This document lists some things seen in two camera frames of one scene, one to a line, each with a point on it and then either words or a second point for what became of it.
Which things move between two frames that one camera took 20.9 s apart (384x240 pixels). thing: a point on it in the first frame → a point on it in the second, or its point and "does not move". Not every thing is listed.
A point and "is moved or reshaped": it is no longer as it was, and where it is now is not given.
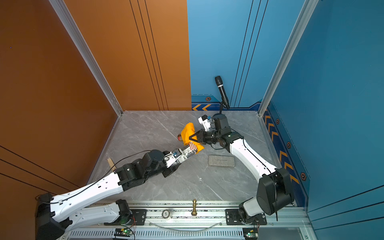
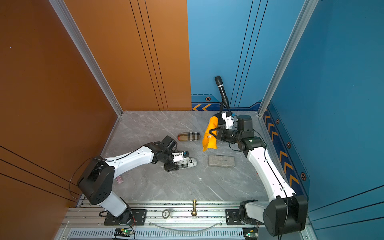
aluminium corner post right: x=306 y=13 does not move
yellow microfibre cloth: x=187 y=131 is moved or reshaped
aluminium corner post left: x=63 y=12 does not move
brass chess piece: x=194 y=212 does not move
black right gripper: x=202 y=136 → x=222 y=134
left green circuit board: x=124 y=232 does not move
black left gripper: x=171 y=170 → x=172 y=167
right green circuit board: x=250 y=233 does not move
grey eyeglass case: x=219 y=160 does not move
